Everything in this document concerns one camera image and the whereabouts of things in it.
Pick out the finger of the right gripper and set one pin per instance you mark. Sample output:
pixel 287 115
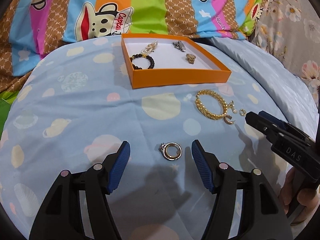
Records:
pixel 262 125
pixel 286 126

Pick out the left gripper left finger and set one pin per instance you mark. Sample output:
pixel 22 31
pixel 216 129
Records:
pixel 59 216

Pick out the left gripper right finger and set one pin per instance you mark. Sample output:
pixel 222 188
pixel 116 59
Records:
pixel 262 216

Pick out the small gold hoop earring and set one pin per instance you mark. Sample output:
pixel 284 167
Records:
pixel 228 119

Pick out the silver and gold rings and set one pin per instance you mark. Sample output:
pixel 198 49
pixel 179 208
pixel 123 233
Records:
pixel 171 151

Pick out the gold wristwatch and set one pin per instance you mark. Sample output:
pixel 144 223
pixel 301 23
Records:
pixel 190 58

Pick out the person's right hand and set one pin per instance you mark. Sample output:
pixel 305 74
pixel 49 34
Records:
pixel 308 198

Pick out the grey blue blanket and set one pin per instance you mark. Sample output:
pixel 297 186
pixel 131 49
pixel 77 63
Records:
pixel 289 92

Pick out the gold pearl charm earring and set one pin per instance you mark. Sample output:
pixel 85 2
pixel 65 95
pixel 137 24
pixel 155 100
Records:
pixel 232 107

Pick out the light blue spotted bedsheet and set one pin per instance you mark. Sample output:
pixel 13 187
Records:
pixel 78 106

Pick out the grey floral fabric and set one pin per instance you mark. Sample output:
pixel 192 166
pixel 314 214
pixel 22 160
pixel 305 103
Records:
pixel 289 30

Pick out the orange cardboard tray box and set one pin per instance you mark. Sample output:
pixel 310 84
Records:
pixel 171 67

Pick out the colourful monkey print duvet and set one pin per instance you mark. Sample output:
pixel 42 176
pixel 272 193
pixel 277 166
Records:
pixel 31 29

